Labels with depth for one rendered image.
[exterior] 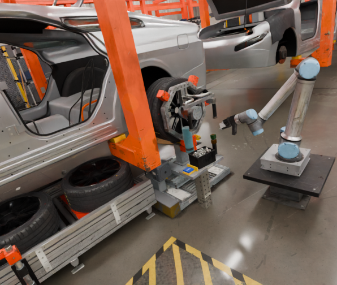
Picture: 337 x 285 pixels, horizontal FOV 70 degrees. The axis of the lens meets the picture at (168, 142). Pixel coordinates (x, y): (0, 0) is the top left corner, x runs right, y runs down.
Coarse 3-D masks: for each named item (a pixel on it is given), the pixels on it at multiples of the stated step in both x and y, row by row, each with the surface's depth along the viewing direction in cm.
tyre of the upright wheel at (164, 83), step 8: (160, 80) 238; (168, 80) 229; (176, 80) 232; (184, 80) 239; (152, 88) 234; (160, 88) 225; (168, 88) 227; (152, 96) 229; (152, 104) 226; (160, 104) 224; (152, 112) 226; (160, 112) 226; (152, 120) 230; (160, 120) 228; (160, 128) 230; (160, 136) 241; (168, 136) 239
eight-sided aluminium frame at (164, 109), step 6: (180, 84) 231; (186, 84) 230; (192, 84) 235; (168, 90) 224; (174, 90) 221; (192, 90) 243; (168, 102) 220; (204, 102) 252; (162, 108) 220; (204, 108) 253; (162, 114) 223; (168, 114) 223; (204, 114) 255; (168, 120) 224; (198, 120) 258; (168, 126) 226; (198, 126) 253; (168, 132) 230; (174, 132) 232; (192, 132) 249; (180, 138) 239
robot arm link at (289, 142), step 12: (312, 60) 157; (300, 72) 161; (312, 72) 158; (300, 84) 165; (312, 84) 163; (300, 96) 168; (300, 108) 171; (288, 120) 181; (300, 120) 175; (288, 132) 183; (300, 132) 182; (288, 144) 182; (288, 156) 187
